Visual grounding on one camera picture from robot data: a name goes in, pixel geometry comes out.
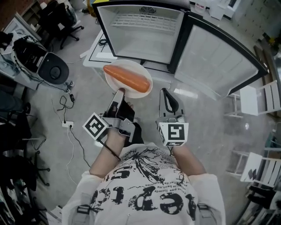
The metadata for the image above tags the black cable with adapter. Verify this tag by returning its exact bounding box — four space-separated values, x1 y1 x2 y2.
57 93 76 123

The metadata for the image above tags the white chair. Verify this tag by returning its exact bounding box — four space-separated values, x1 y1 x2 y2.
223 80 278 120
226 151 281 188

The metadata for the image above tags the person's right forearm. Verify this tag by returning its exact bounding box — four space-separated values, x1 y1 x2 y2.
170 145 207 176

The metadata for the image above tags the black power cable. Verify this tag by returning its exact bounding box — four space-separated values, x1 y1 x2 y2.
69 125 91 169

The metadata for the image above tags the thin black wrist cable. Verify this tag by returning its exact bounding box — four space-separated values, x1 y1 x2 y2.
98 138 122 161

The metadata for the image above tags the orange carrot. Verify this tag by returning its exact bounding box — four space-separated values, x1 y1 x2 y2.
103 65 151 93

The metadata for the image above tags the green plant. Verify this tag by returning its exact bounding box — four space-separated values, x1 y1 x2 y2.
263 32 280 49

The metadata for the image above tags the white round plate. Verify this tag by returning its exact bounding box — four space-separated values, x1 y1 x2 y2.
104 59 153 99

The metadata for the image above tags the white storage box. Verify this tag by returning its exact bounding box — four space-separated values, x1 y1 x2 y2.
209 4 231 21

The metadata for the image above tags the white power cable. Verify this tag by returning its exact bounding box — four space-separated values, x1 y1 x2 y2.
65 127 76 183

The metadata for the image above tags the black white round appliance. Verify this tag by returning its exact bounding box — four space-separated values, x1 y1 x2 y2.
12 37 70 85

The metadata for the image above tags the grey harness strap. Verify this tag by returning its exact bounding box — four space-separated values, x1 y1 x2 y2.
196 203 213 225
76 203 92 221

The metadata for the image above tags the black office chair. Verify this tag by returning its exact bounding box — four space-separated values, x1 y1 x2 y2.
0 102 51 192
37 0 85 50

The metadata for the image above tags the white table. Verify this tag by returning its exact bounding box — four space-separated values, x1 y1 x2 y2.
83 29 176 82

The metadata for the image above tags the white printed T-shirt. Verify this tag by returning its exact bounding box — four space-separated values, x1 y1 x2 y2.
63 142 226 225

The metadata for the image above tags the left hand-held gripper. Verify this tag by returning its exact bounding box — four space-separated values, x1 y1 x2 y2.
83 89 136 143

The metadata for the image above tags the black mini fridge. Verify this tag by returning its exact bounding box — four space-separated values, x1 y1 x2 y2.
91 0 270 101

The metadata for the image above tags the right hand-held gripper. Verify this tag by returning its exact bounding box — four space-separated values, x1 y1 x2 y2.
155 88 189 147

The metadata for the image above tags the person's left forearm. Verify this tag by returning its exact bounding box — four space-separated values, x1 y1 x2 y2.
90 128 126 179

